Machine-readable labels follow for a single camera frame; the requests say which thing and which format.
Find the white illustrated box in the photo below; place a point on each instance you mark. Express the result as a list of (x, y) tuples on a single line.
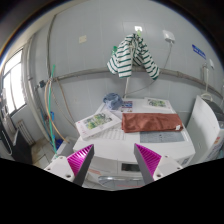
[(97, 123)]

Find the grey horizontal wall pipe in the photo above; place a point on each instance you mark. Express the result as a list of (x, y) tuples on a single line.
[(167, 72)]

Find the white radiator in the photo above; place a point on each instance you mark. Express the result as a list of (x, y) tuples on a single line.
[(24, 131)]

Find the white wall socket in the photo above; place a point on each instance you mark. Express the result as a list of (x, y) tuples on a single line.
[(169, 36)]

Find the blue crumpled cloth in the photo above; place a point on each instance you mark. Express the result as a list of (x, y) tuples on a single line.
[(113, 101)]

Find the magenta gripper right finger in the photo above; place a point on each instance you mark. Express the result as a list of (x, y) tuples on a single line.
[(154, 166)]

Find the window with frame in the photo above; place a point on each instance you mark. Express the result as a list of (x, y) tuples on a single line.
[(12, 83)]

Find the small colourful card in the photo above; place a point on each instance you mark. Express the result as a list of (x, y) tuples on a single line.
[(127, 106)]

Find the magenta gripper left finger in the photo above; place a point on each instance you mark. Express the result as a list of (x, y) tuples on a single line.
[(73, 167)]

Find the white illustrated booklet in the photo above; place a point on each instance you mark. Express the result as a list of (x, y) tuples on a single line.
[(157, 103)]

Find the white washing machine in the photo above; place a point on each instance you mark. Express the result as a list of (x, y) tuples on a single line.
[(114, 165)]

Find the brown folded towel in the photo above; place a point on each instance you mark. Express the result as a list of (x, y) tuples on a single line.
[(146, 122)]

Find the green white striped shirt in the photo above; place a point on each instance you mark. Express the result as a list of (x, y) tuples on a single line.
[(132, 51)]

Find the blue wall sign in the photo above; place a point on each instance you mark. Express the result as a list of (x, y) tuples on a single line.
[(198, 51)]

